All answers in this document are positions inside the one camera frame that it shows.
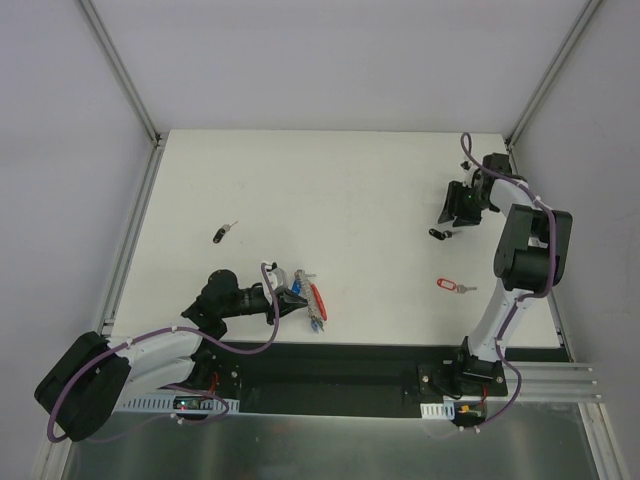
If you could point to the grey cable duct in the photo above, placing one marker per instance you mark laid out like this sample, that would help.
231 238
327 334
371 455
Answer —
181 403
438 411

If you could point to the left aluminium frame post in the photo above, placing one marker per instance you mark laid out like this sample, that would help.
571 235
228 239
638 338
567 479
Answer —
99 31

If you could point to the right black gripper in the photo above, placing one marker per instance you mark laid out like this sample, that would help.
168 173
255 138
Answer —
463 201

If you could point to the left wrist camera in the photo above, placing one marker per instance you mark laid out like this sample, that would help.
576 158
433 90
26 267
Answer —
274 279

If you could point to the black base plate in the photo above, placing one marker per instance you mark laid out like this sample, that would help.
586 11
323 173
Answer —
378 381

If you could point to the red tag key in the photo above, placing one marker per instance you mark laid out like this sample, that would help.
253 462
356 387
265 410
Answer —
454 287

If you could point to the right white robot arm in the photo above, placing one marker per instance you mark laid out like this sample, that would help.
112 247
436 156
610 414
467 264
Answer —
529 261

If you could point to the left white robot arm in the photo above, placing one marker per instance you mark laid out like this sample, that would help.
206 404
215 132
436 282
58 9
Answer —
97 374

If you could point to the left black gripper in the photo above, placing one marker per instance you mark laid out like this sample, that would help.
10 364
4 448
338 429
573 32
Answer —
275 305

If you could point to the right grey cable duct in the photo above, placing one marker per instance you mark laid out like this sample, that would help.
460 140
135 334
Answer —
438 411

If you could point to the red handled keyring carabiner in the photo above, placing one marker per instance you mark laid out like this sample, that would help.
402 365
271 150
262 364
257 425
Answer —
306 288

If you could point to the left grey cable duct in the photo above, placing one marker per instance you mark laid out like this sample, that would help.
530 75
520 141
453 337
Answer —
181 403

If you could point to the black tag key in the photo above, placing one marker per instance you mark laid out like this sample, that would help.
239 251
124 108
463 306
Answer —
441 235
222 231

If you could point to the right aluminium frame post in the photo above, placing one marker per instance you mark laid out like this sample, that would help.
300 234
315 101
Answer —
553 71

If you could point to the aluminium front rail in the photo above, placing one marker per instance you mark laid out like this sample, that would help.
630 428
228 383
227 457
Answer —
558 382

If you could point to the aluminium frame post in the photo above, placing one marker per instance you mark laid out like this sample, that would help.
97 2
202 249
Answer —
99 31
553 71

